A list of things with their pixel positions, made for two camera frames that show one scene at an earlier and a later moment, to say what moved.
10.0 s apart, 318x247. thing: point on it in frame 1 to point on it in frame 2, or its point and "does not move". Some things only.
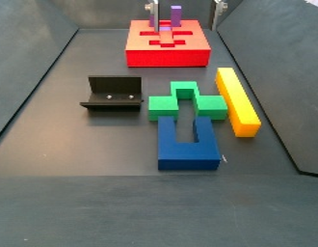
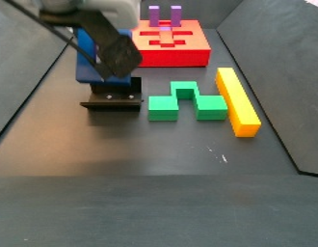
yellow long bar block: x=242 y=116 does not move
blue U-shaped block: x=189 y=155 to x=88 y=72
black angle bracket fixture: x=115 y=93 does not move
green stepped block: x=210 y=105 does not move
